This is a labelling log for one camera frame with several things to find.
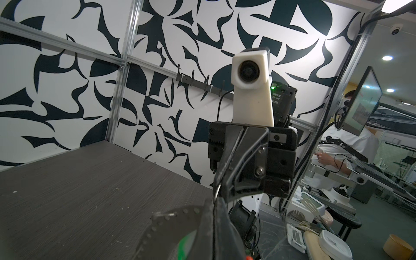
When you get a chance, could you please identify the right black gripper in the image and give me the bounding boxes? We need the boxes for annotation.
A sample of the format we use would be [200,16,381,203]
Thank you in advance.
[208,121,297,203]

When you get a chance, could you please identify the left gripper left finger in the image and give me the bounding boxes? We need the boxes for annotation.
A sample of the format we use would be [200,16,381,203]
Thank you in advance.
[186,199,215,260]

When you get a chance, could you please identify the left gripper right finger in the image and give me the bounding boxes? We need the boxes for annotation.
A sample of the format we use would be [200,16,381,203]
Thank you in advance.
[212,198,246,260]

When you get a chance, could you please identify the green key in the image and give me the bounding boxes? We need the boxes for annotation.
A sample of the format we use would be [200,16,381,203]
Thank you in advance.
[177,230,197,260]

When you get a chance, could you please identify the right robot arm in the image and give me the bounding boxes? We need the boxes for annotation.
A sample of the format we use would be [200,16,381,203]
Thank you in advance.
[208,81,297,245]

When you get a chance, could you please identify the person in white shirt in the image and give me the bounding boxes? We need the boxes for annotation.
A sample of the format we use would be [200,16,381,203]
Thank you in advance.
[313,90,384,192]

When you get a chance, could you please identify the computer monitor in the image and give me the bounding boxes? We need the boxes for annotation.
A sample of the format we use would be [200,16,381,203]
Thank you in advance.
[339,66,383,136]

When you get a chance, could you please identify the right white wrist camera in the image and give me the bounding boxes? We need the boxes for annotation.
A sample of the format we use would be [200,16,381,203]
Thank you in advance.
[231,47,274,127]

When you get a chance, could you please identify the black wall hook rail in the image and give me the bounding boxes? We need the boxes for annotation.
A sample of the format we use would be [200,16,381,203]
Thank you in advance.
[175,65,234,100]

